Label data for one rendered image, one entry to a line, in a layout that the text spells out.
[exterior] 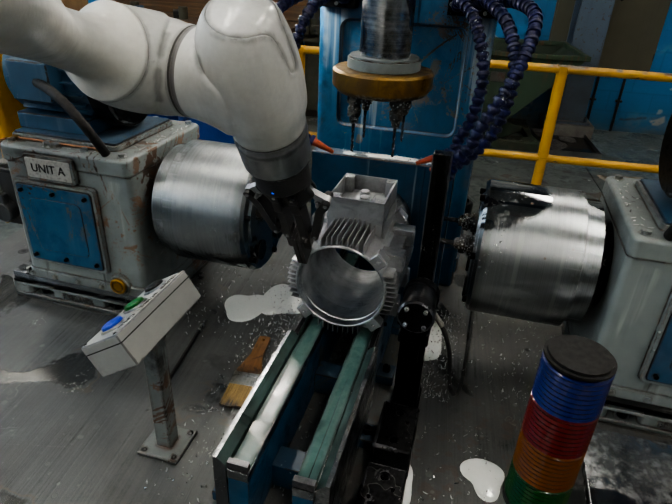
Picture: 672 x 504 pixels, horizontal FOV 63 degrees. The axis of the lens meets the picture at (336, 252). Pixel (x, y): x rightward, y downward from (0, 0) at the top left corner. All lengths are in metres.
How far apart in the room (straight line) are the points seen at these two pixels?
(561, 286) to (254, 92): 0.61
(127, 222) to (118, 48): 0.58
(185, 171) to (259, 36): 0.57
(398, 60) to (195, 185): 0.43
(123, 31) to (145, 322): 0.36
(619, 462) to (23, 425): 0.92
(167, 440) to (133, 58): 0.59
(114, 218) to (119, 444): 0.43
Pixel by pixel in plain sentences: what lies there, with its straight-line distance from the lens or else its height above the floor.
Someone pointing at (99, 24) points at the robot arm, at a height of 1.44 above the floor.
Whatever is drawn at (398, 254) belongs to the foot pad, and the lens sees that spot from 0.92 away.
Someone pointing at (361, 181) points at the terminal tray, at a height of 1.13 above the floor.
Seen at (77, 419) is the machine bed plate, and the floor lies 0.80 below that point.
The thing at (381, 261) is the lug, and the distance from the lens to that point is 0.88.
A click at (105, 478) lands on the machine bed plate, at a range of 0.96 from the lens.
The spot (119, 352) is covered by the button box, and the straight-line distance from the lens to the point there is 0.76.
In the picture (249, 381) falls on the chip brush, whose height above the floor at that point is 0.81.
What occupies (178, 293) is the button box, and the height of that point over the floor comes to 1.07.
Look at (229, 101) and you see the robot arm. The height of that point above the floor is 1.37.
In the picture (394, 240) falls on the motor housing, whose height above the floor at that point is 1.06.
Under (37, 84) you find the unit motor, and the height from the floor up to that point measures 1.28.
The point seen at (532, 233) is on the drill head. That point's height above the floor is 1.12.
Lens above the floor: 1.51
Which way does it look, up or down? 29 degrees down
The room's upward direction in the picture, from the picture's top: 3 degrees clockwise
